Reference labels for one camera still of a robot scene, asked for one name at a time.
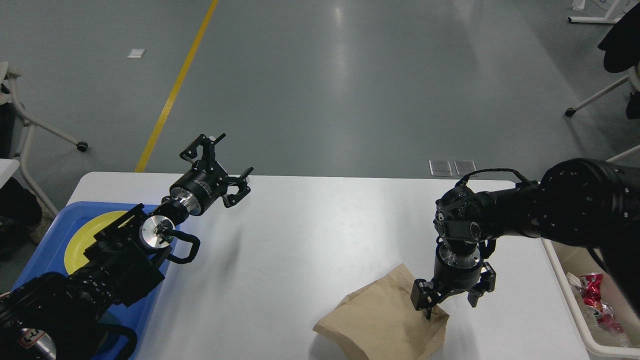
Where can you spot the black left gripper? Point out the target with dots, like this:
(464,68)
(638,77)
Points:
(208,181)

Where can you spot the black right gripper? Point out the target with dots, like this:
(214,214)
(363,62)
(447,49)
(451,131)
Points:
(453,272)

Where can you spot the brown paper bag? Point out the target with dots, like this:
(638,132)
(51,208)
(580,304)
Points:
(379,322)

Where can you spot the red wrapper piece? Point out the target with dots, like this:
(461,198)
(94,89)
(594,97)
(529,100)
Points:
(592,297)

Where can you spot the yellow plastic plate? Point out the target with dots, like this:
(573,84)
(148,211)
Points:
(74,258)

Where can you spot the silver foil wrapper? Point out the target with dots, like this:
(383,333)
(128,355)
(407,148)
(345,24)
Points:
(602,337)

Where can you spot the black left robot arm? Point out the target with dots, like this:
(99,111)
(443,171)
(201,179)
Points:
(58,317)

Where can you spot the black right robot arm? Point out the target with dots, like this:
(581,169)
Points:
(581,202)

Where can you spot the blue plastic tray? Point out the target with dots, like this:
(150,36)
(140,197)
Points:
(48,257)

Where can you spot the white side table edge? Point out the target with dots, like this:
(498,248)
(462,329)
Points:
(7,169)

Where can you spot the white office chair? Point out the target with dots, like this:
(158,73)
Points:
(30,123)

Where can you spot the white desk frame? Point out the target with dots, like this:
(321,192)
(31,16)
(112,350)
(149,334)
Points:
(606,12)

